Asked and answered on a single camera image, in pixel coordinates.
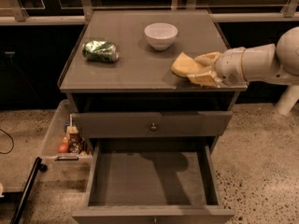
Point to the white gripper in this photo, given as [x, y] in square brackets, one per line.
[228, 66]

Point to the yellow sponge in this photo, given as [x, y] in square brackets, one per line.
[184, 65]

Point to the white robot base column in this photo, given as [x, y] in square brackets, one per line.
[287, 100]

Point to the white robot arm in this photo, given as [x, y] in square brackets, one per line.
[274, 64]

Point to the grey top drawer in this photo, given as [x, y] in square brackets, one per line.
[137, 124]

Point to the brass top drawer knob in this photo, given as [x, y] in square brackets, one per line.
[153, 127]

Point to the grey drawer cabinet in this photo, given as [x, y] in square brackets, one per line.
[141, 79]

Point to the grey open middle drawer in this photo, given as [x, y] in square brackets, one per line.
[152, 181]

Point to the white bowl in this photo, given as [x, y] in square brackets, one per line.
[161, 35]

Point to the crushed green soda can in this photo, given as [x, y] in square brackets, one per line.
[100, 51]

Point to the brown snack bottle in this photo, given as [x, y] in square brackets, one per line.
[74, 140]

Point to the orange fruit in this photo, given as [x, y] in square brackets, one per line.
[63, 148]

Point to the clear plastic storage bin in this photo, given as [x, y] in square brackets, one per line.
[55, 135]

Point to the black pole stand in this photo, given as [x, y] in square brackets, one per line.
[37, 167]

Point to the metal railing frame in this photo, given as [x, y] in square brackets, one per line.
[40, 12]

